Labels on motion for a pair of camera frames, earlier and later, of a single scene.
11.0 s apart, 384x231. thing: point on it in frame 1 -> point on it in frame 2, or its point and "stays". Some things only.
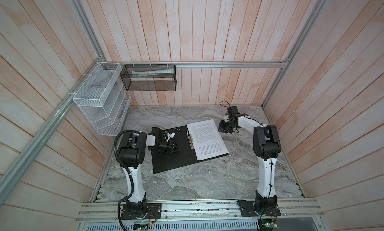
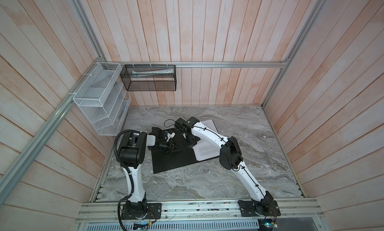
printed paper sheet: (207, 142) stays
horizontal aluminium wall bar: (254, 63) stays
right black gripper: (221, 128) -> (189, 145)
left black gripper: (171, 145) stays
